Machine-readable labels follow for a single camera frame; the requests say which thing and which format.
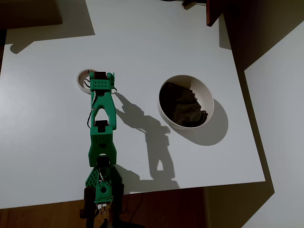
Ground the dark box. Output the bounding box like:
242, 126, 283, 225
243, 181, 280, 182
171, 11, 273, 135
0, 0, 64, 30

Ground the white tape roll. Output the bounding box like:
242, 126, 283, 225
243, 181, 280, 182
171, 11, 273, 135
76, 68, 98, 93

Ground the reddish brown wooden board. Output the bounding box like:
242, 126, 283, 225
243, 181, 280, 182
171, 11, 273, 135
206, 0, 225, 27

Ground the thin black floor cable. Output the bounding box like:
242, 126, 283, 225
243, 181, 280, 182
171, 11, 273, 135
123, 192, 144, 215

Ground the dark cloth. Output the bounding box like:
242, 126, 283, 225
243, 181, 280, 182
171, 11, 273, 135
159, 82, 209, 128

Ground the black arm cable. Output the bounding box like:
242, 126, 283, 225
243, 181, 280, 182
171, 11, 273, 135
86, 108, 95, 129

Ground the white bowl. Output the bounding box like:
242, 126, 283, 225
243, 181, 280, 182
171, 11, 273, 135
157, 75, 215, 132

